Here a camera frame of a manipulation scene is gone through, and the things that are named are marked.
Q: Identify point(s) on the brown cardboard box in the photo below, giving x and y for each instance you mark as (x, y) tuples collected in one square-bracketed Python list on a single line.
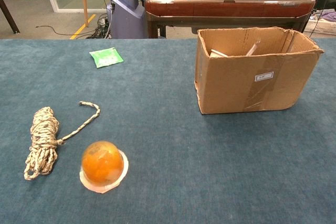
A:
[(236, 82)]

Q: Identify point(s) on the orange jelly dome cup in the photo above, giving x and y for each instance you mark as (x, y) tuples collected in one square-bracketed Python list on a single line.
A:
[(102, 161)]

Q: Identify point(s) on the blue felt table mat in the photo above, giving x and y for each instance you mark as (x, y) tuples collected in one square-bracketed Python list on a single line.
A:
[(168, 155)]

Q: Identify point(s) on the white paper cup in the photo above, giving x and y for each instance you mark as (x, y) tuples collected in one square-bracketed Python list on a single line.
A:
[(218, 53)]

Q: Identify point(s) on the green card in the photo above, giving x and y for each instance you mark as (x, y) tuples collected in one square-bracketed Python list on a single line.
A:
[(106, 57)]

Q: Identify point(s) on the dark wood mahjong table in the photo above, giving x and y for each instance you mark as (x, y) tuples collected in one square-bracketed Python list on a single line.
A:
[(223, 6)]

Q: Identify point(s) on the white plastic basket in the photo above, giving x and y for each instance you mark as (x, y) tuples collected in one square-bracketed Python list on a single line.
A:
[(323, 27)]

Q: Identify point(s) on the dark wooden table leg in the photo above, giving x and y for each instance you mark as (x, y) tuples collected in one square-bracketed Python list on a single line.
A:
[(9, 16)]

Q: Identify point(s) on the purple cloth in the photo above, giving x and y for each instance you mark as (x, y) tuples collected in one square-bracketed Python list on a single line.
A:
[(329, 15)]

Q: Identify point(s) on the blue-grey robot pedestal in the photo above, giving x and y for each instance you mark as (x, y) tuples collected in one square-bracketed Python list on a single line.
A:
[(126, 16)]

